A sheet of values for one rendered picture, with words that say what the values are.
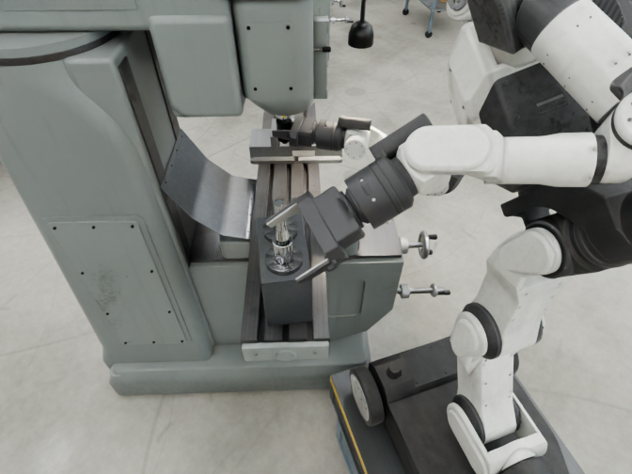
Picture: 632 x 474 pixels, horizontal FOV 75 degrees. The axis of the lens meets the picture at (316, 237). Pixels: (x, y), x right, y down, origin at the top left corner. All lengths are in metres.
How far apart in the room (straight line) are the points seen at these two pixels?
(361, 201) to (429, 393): 1.03
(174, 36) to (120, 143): 0.31
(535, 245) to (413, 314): 1.58
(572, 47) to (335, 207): 0.38
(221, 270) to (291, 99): 0.71
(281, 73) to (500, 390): 1.03
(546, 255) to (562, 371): 1.67
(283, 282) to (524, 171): 0.57
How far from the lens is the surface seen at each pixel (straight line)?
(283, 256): 0.95
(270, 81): 1.14
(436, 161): 0.58
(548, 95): 0.83
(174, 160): 1.43
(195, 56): 1.12
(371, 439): 1.62
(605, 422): 2.43
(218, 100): 1.16
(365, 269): 1.57
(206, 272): 1.59
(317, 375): 1.98
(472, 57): 0.84
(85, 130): 1.23
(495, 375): 1.27
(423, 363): 1.54
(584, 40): 0.70
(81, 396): 2.36
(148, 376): 2.09
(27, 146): 1.33
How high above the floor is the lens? 1.93
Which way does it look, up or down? 47 degrees down
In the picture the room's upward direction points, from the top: straight up
